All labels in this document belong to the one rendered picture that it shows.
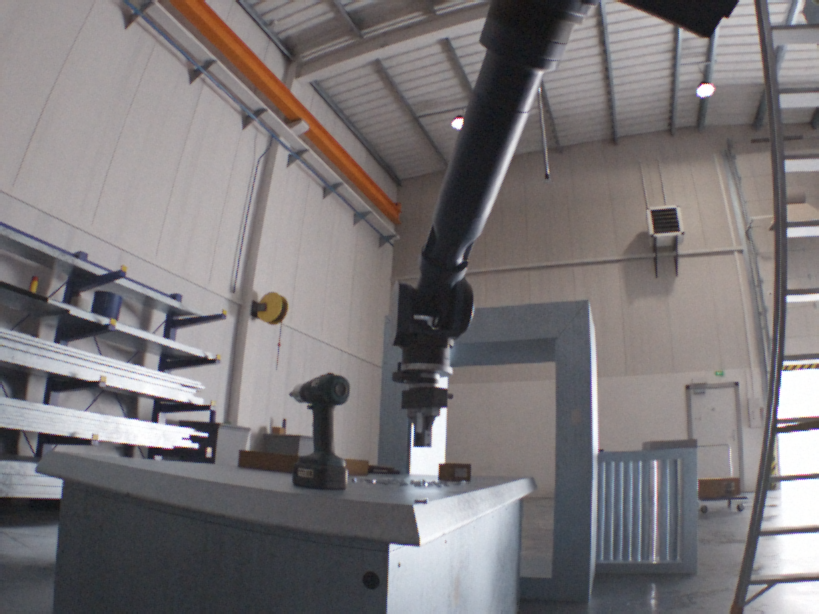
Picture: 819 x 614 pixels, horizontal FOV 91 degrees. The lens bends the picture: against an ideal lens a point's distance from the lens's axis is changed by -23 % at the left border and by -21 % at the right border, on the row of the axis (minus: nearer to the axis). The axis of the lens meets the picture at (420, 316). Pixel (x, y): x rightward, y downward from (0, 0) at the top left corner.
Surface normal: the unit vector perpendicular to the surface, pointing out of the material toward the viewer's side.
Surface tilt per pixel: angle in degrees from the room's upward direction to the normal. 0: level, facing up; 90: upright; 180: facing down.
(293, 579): 90
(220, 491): 68
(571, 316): 90
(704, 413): 90
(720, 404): 90
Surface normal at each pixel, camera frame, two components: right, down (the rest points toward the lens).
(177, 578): -0.32, -0.28
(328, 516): -0.28, -0.62
